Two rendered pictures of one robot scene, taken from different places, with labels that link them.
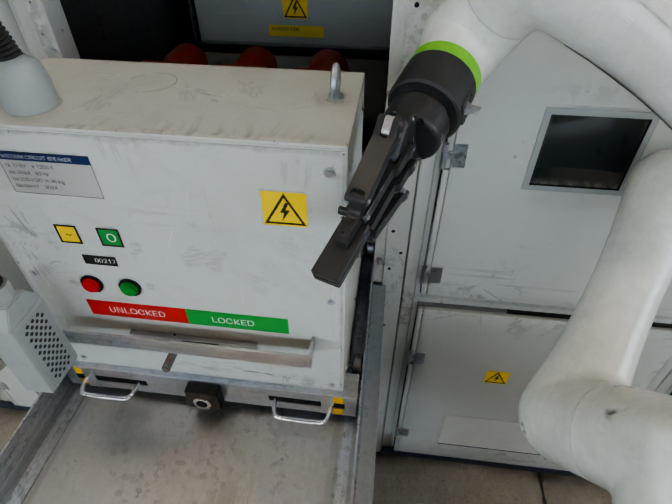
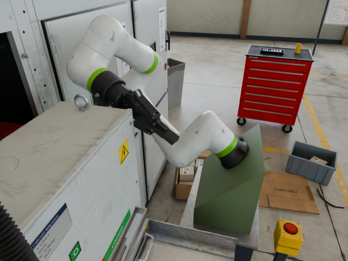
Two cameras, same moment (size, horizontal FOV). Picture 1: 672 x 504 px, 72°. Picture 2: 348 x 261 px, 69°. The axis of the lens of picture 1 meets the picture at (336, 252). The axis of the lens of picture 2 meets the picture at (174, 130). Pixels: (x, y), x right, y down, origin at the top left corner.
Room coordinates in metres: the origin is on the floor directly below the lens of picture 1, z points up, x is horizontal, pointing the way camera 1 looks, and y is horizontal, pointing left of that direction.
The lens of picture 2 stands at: (0.25, 0.57, 1.70)
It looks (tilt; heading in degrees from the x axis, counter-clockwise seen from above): 32 degrees down; 278
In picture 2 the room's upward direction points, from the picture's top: straight up
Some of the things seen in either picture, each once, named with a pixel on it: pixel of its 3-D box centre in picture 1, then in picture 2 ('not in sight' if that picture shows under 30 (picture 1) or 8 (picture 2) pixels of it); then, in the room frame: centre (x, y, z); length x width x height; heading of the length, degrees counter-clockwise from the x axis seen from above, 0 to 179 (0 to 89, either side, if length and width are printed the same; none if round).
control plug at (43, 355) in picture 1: (31, 336); not in sight; (0.43, 0.45, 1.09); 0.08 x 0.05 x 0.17; 173
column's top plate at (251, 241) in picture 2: not in sight; (222, 200); (0.13, -0.34, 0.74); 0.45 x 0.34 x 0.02; 82
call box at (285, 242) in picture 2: not in sight; (287, 236); (-0.10, -0.08, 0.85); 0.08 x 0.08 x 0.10; 83
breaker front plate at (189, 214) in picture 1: (176, 289); (102, 245); (0.47, 0.23, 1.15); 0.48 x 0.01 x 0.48; 83
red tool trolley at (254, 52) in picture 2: not in sight; (271, 86); (-0.55, -2.51, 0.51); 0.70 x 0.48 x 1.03; 168
